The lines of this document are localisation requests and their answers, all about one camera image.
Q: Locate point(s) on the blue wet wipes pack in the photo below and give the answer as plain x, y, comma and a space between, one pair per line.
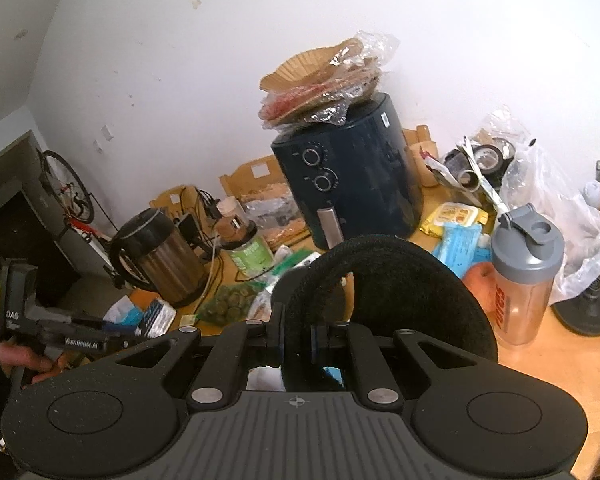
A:
458, 246

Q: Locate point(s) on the stack of paper liners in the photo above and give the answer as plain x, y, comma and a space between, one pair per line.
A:
319, 86

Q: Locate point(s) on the red bicycle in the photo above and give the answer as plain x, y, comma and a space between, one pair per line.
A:
60, 180

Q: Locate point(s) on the blue tissue box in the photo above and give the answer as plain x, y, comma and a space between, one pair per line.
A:
124, 313

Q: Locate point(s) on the green net bag of nuts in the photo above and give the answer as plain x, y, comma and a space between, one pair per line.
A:
230, 304

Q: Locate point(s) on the red apple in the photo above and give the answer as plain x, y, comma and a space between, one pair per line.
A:
480, 280

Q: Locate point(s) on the black round stand base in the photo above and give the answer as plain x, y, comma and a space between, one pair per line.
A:
581, 314

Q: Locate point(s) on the person's left hand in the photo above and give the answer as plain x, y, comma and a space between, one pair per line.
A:
14, 355

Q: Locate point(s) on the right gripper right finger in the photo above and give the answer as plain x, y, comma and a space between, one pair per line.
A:
319, 335

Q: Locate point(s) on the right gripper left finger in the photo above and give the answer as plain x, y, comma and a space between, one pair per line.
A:
275, 335

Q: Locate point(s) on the dark blue air fryer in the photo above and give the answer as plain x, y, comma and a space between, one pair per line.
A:
359, 170

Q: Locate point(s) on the clear crumpled plastic bag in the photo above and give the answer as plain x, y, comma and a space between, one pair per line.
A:
535, 178

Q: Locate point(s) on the yellow wipes pack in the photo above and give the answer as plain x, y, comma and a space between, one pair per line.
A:
456, 214

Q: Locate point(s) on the grey lid shaker bottle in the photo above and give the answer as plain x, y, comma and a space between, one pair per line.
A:
527, 251

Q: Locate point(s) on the steel electric kettle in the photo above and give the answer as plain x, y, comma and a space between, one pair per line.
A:
149, 252

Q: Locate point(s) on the bag of tape rolls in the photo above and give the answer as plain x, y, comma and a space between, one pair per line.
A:
475, 169

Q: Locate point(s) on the black round foam cushion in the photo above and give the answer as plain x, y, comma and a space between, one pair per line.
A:
397, 285

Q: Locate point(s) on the green label jar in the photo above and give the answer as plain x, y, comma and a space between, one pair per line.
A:
240, 238

